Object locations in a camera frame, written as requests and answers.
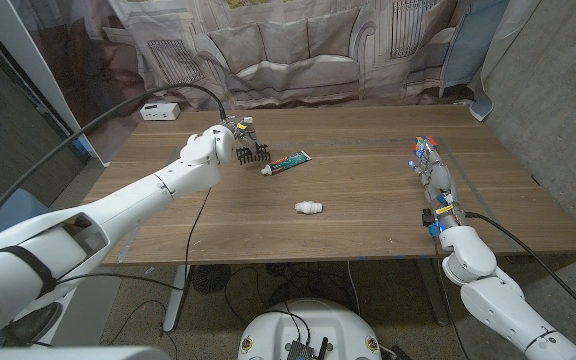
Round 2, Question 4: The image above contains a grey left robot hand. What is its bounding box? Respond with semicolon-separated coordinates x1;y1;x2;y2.
215;115;260;152

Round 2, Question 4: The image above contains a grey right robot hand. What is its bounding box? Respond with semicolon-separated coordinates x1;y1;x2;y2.
407;139;467;230

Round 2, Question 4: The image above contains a black hair clip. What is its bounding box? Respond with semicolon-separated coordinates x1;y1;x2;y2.
235;143;272;166

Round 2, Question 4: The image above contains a green Colgate toothpaste tube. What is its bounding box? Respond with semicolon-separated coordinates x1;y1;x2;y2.
260;150;313;177

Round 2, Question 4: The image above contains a printed sofa backdrop cloth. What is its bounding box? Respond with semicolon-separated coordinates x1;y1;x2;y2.
10;0;512;166

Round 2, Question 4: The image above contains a grey table leg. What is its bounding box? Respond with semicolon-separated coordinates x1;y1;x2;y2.
415;258;450;327

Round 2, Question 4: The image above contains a black round fan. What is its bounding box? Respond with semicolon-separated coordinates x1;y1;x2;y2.
191;263;233;295

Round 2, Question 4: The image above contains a pale grey curtain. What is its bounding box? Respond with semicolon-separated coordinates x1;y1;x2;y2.
470;0;544;122

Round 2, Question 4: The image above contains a white table leg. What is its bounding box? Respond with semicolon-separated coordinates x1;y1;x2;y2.
162;264;192;333

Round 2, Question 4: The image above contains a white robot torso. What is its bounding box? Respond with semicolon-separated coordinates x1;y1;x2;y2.
237;298;383;360

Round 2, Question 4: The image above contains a white panel edge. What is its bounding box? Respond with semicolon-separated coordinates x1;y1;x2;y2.
0;0;112;167

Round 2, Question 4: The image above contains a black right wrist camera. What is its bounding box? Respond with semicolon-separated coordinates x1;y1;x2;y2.
421;208;439;237

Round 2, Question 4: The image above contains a thin black left wrist cable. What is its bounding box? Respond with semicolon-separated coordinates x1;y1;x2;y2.
57;188;212;291

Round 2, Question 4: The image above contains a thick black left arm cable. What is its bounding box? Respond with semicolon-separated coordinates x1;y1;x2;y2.
0;82;228;251

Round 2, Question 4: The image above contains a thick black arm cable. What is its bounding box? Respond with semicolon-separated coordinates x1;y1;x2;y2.
0;82;228;251
465;211;576;332

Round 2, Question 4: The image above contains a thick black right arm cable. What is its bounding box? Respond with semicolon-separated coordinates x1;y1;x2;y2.
465;211;576;332

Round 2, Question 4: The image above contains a black floor cable bundle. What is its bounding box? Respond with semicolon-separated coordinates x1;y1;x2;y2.
222;262;364;326

